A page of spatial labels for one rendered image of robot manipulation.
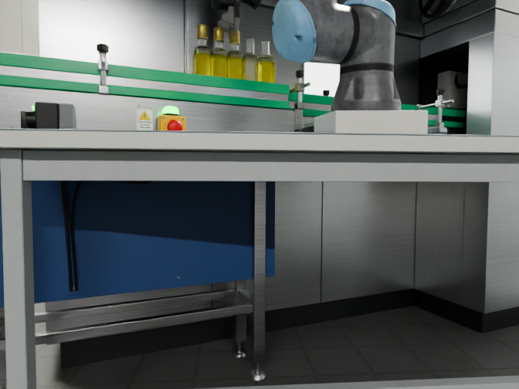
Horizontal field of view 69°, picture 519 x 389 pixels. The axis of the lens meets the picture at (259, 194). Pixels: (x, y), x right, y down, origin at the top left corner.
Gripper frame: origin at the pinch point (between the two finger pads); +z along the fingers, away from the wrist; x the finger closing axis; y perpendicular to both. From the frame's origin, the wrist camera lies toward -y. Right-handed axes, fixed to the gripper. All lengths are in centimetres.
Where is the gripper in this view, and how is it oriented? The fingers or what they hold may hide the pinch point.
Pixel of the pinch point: (234, 33)
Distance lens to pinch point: 142.4
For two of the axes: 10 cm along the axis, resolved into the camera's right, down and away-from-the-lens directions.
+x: 3.5, 0.5, -9.4
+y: -9.4, 0.1, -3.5
